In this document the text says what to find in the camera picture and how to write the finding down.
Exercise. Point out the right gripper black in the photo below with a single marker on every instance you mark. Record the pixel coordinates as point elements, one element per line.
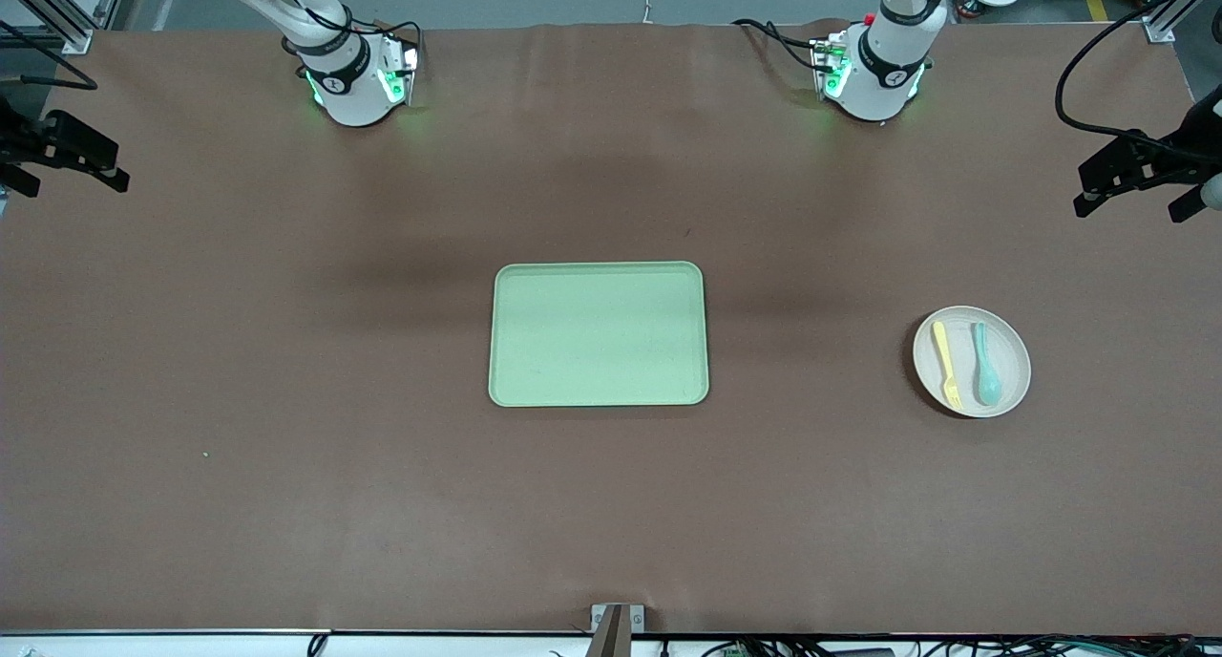
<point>29,141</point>

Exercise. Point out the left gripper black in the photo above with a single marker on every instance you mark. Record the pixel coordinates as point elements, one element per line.
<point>1177,149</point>

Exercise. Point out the beige round plate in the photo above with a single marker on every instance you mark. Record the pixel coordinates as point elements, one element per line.
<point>1014,361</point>

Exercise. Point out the yellow plastic fork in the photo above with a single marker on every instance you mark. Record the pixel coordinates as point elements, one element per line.
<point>942,347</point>

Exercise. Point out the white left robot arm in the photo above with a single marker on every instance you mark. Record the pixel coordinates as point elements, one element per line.
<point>878,79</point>

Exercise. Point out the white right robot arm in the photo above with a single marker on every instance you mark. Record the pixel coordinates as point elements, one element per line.
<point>348,98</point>

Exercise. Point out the light blue plastic spoon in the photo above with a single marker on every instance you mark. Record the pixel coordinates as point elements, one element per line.
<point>987,385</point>

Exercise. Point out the brown table cover mat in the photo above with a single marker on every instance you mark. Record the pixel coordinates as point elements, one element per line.
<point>286,399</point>

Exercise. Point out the light green rectangular tray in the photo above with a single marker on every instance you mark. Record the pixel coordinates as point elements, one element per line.
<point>597,337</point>

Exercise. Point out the small green connector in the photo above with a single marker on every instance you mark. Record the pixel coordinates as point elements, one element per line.
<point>735,651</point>

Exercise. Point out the aluminium frame post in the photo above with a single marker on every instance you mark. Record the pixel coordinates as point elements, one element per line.
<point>1160,29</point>
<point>74,38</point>

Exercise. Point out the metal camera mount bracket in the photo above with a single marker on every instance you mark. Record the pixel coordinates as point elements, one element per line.
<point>616,628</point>

